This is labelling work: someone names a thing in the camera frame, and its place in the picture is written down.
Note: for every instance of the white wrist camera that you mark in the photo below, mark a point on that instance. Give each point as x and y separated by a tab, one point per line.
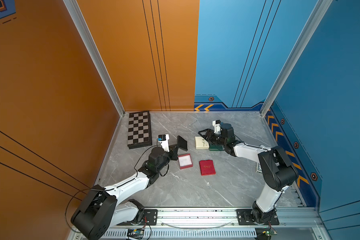
217	127
164	142

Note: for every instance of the left green circuit board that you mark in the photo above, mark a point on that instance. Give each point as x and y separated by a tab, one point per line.
135	234

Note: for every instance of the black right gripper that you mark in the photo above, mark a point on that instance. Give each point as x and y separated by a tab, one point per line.
209	132

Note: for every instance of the black and silver chessboard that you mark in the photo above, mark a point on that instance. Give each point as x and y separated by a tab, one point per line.
139	130

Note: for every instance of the red jewelry box base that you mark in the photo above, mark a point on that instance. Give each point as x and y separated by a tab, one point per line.
185	161

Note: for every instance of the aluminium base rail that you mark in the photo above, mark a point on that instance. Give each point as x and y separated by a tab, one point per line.
220	223

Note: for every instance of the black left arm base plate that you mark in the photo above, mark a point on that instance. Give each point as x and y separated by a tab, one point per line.
150	217

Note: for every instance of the green jewelry box lid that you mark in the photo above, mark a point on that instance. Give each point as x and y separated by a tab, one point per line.
216	148

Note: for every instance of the right green circuit board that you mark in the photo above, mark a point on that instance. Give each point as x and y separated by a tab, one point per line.
265	234

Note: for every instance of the silver aluminium corner post left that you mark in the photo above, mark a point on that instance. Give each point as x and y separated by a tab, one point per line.
89	42

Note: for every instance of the silver aluminium corner post right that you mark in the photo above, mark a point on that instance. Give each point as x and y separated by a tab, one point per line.
306	34

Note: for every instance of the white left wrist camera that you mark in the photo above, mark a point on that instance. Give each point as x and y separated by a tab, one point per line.
164	142

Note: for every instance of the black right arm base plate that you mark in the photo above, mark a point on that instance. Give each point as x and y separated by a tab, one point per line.
251	217

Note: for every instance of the silver aluminium corner post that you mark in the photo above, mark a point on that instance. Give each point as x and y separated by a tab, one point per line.
89	42
306	34

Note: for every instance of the cream booklet with flower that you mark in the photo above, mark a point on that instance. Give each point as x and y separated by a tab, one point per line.
201	143

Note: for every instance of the green circuit board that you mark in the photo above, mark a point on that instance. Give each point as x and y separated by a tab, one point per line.
135	234
265	234

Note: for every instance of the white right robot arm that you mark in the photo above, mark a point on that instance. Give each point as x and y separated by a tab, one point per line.
278	170

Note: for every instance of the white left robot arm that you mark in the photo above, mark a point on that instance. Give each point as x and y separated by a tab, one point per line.
103	207

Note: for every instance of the playing card deck box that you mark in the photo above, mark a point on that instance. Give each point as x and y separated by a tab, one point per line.
258	168

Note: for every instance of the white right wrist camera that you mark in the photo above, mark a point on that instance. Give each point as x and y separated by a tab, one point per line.
217	127

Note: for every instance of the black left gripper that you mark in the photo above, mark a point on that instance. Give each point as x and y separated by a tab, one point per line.
173	152

